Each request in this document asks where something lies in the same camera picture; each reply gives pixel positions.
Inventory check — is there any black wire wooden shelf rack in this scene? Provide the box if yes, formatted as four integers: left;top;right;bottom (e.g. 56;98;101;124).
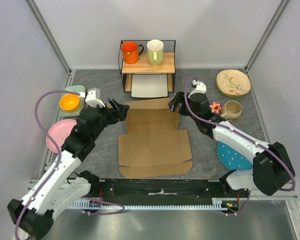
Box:
118;39;176;93

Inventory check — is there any pink flower toy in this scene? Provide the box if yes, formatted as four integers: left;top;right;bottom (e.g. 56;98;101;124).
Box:
209;101;222;114

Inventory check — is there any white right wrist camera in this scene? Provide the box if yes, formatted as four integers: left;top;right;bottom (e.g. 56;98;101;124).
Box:
188;80;207;98

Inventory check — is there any blue dotted plate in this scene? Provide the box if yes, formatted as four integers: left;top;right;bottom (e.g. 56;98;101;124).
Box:
216;141;253;171

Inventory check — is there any orange bowl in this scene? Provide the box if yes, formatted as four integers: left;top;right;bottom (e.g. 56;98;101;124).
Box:
59;93;80;112

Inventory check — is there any floral beige plate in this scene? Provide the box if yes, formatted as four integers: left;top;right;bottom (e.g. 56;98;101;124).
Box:
216;69;251;98

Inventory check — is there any white tray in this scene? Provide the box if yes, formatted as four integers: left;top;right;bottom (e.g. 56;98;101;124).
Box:
131;74;168;98

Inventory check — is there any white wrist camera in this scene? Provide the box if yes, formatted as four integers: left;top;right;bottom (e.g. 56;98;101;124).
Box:
78;88;106;108
188;80;207;98

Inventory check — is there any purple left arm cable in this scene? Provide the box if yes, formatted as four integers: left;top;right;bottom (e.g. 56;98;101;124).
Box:
14;90;126;240

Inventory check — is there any pink plate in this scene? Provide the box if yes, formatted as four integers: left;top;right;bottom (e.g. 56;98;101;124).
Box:
47;119;77;150

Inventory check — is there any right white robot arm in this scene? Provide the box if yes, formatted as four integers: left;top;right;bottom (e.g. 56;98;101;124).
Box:
168;91;296;197

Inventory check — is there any beige ceramic mug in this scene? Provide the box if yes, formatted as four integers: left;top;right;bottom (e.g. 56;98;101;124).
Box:
220;100;243;122

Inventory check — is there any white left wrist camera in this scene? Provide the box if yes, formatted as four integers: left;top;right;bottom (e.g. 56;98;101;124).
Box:
78;88;106;108

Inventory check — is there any orange mug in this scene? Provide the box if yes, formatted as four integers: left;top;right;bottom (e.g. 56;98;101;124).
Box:
120;41;144;64

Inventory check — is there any light green rectangular plate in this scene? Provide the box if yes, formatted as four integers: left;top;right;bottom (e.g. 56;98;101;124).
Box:
59;85;86;117

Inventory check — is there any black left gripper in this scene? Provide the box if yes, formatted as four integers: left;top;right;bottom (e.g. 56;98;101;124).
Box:
90;97;129;140

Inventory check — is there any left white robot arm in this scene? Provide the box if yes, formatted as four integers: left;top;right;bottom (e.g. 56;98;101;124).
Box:
7;98;130;240

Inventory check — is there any brown cardboard box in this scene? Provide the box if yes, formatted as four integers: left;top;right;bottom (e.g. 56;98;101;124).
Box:
118;97;193;179

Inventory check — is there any pale green mug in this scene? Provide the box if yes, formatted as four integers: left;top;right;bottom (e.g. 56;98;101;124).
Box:
147;39;164;66

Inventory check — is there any white cable duct rail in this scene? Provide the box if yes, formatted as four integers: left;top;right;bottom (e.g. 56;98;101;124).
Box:
68;198;239;211

